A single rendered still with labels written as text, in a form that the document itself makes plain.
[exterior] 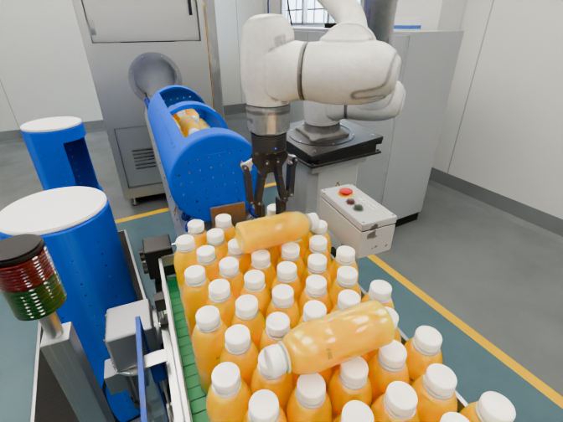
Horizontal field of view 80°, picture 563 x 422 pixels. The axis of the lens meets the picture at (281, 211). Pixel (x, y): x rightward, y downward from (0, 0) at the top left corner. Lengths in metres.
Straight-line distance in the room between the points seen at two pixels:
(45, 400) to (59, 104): 4.79
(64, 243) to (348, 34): 0.86
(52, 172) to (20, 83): 3.99
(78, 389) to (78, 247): 0.48
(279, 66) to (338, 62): 0.10
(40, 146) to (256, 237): 1.58
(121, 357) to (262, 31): 0.80
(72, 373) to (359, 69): 0.67
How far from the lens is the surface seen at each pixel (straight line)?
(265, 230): 0.68
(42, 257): 0.53
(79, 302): 1.18
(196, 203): 1.03
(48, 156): 2.10
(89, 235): 1.08
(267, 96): 0.66
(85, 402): 0.72
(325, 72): 0.62
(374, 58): 0.62
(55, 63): 5.98
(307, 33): 3.19
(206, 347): 0.61
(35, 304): 0.55
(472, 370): 2.06
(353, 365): 0.53
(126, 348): 0.95
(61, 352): 0.63
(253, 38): 0.66
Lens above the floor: 1.51
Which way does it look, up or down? 30 degrees down
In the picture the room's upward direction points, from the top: straight up
